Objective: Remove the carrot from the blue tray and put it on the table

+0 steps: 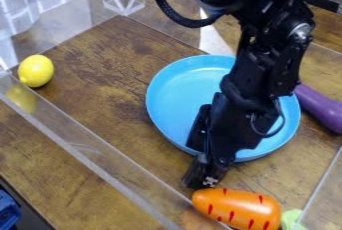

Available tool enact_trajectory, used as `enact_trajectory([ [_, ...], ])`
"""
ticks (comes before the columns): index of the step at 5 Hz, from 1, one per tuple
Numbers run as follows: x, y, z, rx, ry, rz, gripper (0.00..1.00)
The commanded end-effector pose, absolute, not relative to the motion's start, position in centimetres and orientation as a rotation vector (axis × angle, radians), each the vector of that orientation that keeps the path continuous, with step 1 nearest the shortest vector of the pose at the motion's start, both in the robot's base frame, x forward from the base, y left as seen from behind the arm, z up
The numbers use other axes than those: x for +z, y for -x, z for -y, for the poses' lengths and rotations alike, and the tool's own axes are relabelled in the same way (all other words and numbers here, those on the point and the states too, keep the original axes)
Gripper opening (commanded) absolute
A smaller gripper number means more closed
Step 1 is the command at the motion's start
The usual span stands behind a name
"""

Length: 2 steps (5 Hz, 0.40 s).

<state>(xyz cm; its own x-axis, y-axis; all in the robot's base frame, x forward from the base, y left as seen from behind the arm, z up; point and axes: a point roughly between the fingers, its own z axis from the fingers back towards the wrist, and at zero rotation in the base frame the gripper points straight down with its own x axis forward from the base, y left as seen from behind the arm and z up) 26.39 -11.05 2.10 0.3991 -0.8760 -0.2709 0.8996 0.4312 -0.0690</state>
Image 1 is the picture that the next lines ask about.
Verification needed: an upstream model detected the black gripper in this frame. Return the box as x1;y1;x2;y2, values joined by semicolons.
184;17;315;170

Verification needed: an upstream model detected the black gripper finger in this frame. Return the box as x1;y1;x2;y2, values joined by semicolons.
182;153;232;189

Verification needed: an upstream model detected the orange toy carrot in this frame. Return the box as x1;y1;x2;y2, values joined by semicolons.
191;188;282;230

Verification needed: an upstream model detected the blue round plastic tray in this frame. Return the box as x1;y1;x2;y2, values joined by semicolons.
145;55;300;162

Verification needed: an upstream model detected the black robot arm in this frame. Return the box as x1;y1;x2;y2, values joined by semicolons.
182;0;315;189

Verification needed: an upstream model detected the purple toy eggplant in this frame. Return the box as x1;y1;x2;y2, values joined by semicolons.
295;84;342;134

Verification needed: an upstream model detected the yellow toy lemon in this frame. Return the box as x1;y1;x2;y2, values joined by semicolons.
17;55;55;88

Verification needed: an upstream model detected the blue object at corner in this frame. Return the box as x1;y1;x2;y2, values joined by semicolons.
0;190;21;230

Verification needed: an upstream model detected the black braided cable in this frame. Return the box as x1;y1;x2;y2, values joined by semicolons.
145;0;222;29

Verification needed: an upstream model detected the clear acrylic enclosure wall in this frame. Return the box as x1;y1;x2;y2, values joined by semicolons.
0;0;342;230

